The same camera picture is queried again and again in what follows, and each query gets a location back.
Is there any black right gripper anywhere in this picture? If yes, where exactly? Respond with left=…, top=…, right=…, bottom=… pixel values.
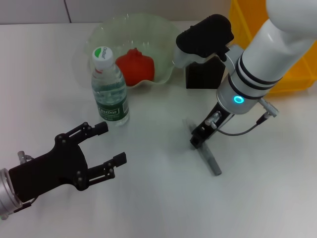
left=189, top=100, right=236, bottom=150

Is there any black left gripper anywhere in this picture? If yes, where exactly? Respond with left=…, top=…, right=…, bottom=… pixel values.
left=8, top=121, right=127, bottom=203

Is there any gray marker pen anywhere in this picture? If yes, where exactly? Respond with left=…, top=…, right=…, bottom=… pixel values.
left=182, top=118, right=222, bottom=177

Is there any clear green-label water bottle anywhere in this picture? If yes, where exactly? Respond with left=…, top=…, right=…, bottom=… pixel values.
left=91, top=46, right=131, bottom=127

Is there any red-orange toy fruit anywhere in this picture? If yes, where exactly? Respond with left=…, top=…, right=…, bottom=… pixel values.
left=115, top=48, right=156, bottom=87

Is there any black mesh pen holder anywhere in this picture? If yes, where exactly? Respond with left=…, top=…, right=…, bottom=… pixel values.
left=185, top=56, right=227, bottom=90

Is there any pale green wavy fruit plate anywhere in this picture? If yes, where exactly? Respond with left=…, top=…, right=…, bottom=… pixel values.
left=84, top=13, right=181, bottom=89

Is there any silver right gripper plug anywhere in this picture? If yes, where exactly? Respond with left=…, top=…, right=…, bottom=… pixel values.
left=205, top=111, right=222, bottom=129

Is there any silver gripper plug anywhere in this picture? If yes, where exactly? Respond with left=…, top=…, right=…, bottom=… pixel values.
left=17, top=150, right=33, bottom=164
left=205, top=111, right=222, bottom=129

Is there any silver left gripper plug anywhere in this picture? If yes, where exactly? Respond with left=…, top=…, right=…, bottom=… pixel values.
left=17, top=150, right=33, bottom=164

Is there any yellow plastic bin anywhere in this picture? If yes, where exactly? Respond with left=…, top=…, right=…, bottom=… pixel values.
left=227, top=0, right=317, bottom=97

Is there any gray right arm cable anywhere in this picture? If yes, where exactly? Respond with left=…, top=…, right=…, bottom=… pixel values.
left=214, top=97, right=280, bottom=136

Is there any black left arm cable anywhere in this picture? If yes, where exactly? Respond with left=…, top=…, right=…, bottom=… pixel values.
left=0, top=200, right=33, bottom=220

